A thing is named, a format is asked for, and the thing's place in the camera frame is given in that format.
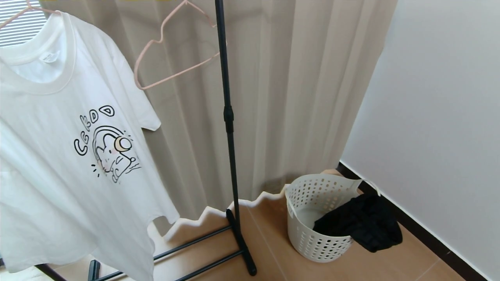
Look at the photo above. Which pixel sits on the white laundry basket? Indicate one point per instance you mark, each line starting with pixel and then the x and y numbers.
pixel 308 242

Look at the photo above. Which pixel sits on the black garment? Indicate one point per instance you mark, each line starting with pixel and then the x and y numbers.
pixel 363 222

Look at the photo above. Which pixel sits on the beige curtain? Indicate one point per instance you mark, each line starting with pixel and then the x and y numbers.
pixel 293 78

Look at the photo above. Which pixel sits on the window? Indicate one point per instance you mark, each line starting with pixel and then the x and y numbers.
pixel 19 31

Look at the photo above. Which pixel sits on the white printed t-shirt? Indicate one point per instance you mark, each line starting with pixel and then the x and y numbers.
pixel 58 195

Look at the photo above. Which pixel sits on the pink clothes hanger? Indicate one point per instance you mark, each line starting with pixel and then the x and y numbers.
pixel 15 15
pixel 175 76

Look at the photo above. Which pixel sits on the black clothes rack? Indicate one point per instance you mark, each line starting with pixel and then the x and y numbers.
pixel 230 156

